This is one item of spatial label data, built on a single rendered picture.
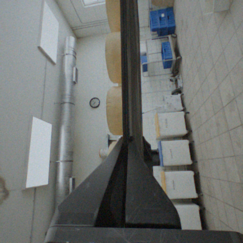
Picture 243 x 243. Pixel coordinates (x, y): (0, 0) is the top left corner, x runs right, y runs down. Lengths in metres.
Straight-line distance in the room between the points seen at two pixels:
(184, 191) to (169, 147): 0.90
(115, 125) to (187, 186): 3.66
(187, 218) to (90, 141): 2.83
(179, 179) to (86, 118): 2.89
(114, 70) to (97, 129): 4.52
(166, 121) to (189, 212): 1.85
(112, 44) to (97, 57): 5.51
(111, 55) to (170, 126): 3.69
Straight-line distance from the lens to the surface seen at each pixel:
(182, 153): 3.77
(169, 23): 5.11
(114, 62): 0.16
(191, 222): 3.90
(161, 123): 3.82
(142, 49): 4.69
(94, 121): 4.76
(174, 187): 3.74
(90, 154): 4.63
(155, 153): 0.58
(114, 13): 0.20
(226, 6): 2.41
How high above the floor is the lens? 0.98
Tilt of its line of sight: 8 degrees up
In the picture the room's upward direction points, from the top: 95 degrees counter-clockwise
